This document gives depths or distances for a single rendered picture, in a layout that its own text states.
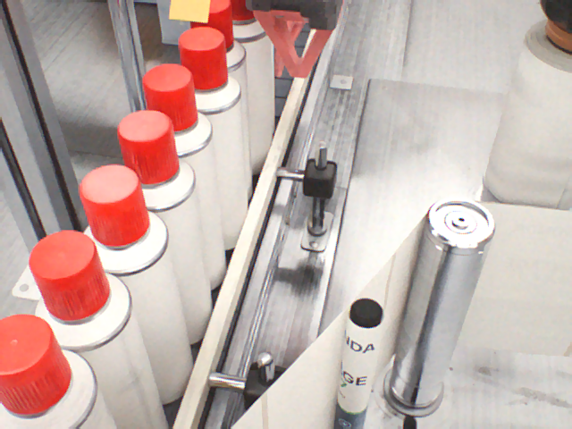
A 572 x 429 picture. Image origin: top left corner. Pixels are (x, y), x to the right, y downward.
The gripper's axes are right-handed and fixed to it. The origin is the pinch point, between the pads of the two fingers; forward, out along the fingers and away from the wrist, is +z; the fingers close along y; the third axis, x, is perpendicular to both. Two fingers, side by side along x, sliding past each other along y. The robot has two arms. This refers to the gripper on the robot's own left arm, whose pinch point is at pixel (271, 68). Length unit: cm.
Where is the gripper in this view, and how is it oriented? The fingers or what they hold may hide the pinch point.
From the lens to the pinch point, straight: 70.1
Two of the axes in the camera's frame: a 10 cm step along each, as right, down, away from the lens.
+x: 1.7, -1.0, 9.8
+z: -0.9, 9.9, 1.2
